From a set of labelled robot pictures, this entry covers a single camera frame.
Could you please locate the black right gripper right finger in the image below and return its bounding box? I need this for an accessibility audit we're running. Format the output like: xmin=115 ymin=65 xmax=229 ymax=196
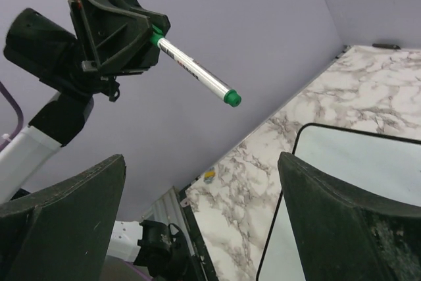
xmin=278 ymin=152 xmax=420 ymax=280

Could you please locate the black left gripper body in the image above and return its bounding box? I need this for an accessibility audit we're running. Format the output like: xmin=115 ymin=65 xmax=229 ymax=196
xmin=70 ymin=0 xmax=171 ymax=77

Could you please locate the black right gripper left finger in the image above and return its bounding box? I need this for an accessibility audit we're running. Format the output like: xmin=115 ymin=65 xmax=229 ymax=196
xmin=1 ymin=155 xmax=126 ymax=281

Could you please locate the white whiteboard black frame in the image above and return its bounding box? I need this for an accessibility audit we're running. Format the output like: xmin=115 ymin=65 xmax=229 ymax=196
xmin=257 ymin=123 xmax=420 ymax=280

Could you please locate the green capped whiteboard marker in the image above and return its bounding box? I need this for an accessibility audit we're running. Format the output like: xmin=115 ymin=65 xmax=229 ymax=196
xmin=151 ymin=25 xmax=241 ymax=107

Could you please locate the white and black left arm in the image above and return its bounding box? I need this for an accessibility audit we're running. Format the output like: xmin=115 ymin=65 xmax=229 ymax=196
xmin=1 ymin=0 xmax=169 ymax=221

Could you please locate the small yellow grey object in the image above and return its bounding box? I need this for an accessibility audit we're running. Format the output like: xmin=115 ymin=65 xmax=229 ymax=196
xmin=203 ymin=169 xmax=216 ymax=183

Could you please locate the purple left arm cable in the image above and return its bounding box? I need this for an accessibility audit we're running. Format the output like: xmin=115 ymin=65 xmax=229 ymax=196
xmin=0 ymin=82 xmax=26 ymax=147

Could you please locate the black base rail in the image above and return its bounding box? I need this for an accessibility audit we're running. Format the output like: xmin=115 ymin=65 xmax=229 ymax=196
xmin=177 ymin=185 xmax=209 ymax=280

